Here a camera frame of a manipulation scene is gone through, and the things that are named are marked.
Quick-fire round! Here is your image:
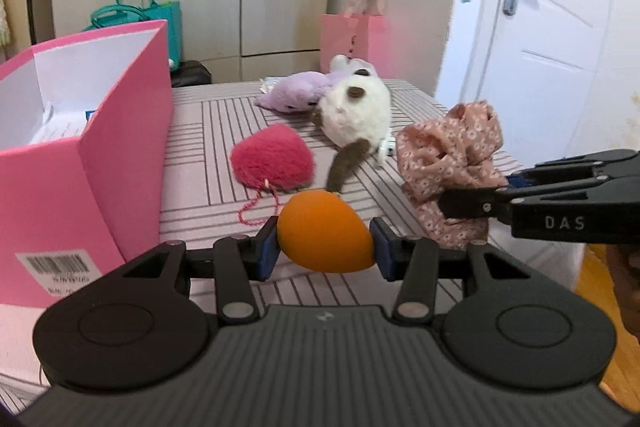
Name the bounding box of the orange makeup sponge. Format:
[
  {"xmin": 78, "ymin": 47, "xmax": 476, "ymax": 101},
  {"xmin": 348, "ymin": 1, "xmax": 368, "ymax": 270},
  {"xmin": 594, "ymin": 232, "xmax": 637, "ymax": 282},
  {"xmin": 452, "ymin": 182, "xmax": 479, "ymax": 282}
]
[{"xmin": 277, "ymin": 190, "xmax": 374, "ymax": 273}]

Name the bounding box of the red fluffy heart plush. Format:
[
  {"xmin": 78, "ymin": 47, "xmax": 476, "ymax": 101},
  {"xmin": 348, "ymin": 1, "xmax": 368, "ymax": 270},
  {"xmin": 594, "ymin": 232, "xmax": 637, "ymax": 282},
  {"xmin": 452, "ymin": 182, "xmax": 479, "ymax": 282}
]
[{"xmin": 229, "ymin": 122, "xmax": 317, "ymax": 228}]

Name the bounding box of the pink floral fabric scrunchie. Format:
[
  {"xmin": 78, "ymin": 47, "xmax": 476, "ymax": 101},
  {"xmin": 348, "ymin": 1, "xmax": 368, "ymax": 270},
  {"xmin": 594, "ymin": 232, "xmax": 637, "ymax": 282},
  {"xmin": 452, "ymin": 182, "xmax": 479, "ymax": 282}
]
[{"xmin": 396, "ymin": 101, "xmax": 506, "ymax": 249}]

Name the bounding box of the white brown plush animal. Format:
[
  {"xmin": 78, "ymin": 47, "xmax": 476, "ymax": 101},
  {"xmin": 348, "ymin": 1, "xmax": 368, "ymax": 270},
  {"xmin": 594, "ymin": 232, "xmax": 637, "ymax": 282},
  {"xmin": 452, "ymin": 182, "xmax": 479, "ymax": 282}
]
[{"xmin": 311, "ymin": 68, "xmax": 392, "ymax": 193}]

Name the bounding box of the person's left hand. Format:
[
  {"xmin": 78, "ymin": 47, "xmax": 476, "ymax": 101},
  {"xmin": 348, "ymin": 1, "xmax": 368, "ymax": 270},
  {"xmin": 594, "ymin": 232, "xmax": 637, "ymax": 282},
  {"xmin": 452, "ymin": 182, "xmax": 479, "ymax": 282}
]
[{"xmin": 606, "ymin": 245, "xmax": 640, "ymax": 339}]

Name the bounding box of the white door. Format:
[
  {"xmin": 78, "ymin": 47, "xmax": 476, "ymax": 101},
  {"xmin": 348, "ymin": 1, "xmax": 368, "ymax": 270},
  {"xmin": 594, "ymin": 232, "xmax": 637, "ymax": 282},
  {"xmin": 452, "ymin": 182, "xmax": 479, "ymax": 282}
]
[{"xmin": 435, "ymin": 0, "xmax": 612, "ymax": 166}]

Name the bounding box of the purple plush toy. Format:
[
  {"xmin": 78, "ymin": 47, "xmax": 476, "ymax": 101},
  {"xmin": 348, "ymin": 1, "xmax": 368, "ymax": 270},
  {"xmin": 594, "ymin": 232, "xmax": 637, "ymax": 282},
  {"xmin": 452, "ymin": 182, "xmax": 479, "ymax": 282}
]
[{"xmin": 255, "ymin": 72, "xmax": 332, "ymax": 114}]

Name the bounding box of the black suitcase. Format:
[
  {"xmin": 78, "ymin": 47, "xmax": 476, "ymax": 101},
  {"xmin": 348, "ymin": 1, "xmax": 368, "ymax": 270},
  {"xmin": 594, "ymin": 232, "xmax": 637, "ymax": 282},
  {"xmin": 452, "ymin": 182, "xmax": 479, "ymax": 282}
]
[{"xmin": 170, "ymin": 61, "xmax": 212, "ymax": 89}]

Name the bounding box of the white fluffy plush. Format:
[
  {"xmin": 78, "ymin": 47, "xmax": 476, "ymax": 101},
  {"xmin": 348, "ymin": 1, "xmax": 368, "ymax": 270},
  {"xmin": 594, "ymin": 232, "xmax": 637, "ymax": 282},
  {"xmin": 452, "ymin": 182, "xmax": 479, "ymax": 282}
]
[{"xmin": 329, "ymin": 54, "xmax": 378, "ymax": 77}]

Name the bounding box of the pink cardboard shoe box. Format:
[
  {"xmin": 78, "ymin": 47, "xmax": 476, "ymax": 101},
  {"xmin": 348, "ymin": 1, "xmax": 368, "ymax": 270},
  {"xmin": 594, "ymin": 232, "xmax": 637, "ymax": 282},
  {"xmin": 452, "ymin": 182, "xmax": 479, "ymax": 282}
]
[{"xmin": 1, "ymin": 20, "xmax": 174, "ymax": 308}]

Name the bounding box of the white paper in box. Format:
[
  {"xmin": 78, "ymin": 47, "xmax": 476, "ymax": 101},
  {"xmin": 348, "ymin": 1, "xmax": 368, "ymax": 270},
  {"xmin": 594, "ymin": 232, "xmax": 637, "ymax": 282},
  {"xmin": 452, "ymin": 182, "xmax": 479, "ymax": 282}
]
[{"xmin": 29, "ymin": 103, "xmax": 96, "ymax": 145}]

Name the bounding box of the pink paper gift bag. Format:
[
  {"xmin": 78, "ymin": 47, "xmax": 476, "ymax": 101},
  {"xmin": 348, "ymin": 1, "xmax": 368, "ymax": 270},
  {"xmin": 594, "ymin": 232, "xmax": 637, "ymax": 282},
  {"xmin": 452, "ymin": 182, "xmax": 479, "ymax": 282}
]
[{"xmin": 320, "ymin": 0, "xmax": 390, "ymax": 76}]

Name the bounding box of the teal felt handbag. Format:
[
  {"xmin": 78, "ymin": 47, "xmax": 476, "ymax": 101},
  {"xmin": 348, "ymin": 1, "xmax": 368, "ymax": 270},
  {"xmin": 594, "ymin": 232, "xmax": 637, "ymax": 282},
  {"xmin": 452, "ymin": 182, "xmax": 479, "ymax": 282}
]
[{"xmin": 86, "ymin": 0, "xmax": 182, "ymax": 72}]

